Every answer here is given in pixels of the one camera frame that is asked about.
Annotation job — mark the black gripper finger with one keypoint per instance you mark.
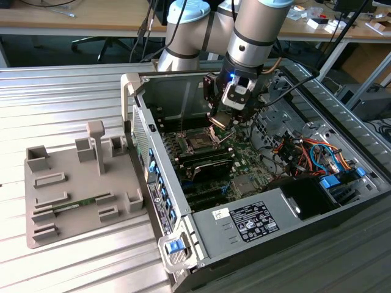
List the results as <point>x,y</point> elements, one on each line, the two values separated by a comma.
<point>247,114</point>
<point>212,88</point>

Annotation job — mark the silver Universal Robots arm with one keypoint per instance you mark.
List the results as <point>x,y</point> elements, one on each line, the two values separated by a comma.
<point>253,27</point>

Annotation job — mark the black RAM slot bank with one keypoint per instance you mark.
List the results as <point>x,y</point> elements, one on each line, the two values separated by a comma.
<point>204,155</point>
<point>168,123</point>

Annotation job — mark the CPU socket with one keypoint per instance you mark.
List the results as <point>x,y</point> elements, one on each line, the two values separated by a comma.
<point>195,143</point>

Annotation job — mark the black expansion slot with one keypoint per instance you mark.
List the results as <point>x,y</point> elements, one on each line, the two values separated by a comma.
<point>207,198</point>

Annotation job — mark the silver drive cage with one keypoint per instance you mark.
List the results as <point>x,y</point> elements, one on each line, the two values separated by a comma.
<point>275,122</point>

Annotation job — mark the green motherboard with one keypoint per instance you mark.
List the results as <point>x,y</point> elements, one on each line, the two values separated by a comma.
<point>244,152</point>

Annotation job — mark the open grey PC case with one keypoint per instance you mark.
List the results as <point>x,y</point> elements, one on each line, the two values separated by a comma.
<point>165,91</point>

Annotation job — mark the grey chipset heatsink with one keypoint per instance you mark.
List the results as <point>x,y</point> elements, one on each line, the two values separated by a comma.
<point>242,185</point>

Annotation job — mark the small white box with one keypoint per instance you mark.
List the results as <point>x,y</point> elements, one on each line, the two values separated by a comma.
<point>317,23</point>

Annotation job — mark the blue disk carrier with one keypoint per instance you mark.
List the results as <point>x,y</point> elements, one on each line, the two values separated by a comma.
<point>331,183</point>

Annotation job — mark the black office chair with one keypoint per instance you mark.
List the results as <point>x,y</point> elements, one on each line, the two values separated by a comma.
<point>107,41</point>

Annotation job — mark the black computer tower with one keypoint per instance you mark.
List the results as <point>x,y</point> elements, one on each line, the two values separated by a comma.
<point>372,103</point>

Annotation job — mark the grey power supply unit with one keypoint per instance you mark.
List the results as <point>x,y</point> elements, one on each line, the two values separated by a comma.
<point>210,235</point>

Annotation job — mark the blue plastic clip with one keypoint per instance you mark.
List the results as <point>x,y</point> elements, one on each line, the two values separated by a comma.
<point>360,172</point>

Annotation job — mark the brown cardboard box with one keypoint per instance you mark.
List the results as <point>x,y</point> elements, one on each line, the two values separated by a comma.
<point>366,61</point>

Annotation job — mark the wooden desk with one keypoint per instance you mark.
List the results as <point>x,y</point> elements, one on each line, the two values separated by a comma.
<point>91,15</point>

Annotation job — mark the blue case latch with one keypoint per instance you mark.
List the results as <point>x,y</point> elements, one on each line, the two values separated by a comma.
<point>174,247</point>

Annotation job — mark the brown cardboard tray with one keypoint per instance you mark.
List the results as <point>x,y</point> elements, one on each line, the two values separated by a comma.
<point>380,27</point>

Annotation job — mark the grey parts rack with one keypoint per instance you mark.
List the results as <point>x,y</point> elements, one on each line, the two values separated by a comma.
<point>79,183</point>

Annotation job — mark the green RAM stick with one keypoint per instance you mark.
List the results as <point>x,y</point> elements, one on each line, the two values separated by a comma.
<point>76,204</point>

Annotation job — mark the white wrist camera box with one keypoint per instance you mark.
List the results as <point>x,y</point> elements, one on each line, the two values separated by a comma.
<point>236,97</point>

